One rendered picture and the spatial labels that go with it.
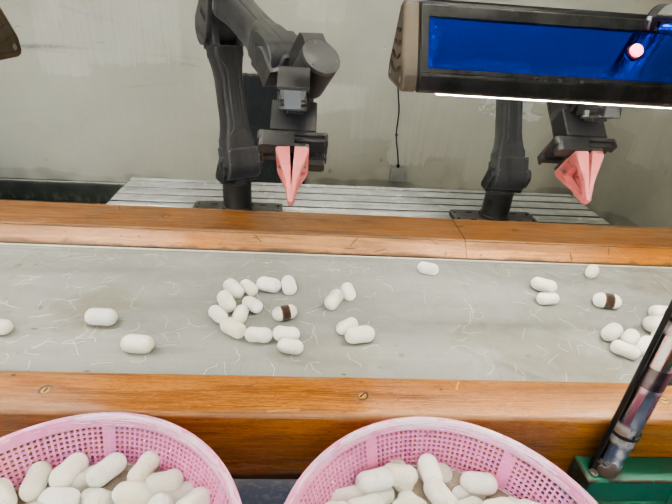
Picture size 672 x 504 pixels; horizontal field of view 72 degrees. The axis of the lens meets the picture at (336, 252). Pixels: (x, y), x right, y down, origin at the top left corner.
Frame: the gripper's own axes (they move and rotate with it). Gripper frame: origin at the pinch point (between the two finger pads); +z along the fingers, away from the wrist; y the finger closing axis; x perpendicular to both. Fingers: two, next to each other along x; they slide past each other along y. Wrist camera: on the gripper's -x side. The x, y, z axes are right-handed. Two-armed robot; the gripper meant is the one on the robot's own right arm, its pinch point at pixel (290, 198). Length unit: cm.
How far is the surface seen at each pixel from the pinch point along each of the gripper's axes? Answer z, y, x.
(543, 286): 10.5, 37.9, 4.2
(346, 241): 1.7, 9.1, 11.3
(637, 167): -92, 166, 129
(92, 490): 35.4, -14.2, -15.7
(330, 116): -128, 14, 150
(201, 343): 21.3, -9.5, -3.2
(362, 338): 20.4, 9.6, -4.1
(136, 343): 21.9, -16.0, -6.0
